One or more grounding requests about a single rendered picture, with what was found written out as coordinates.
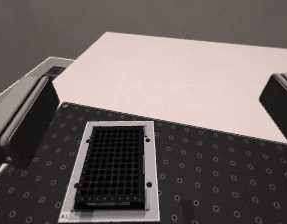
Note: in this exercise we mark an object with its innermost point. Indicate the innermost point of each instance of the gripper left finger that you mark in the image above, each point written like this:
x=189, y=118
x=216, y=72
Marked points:
x=25, y=115

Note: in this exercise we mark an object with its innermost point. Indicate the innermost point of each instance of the black perforated breadboard plate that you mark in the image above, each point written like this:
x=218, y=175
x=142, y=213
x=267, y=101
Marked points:
x=204, y=176

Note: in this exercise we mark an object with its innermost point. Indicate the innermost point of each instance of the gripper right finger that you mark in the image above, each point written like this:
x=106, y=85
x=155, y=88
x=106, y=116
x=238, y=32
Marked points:
x=274, y=100

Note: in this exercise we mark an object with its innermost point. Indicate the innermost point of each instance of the black well plate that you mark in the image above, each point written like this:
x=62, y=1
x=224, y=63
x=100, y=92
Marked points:
x=114, y=144

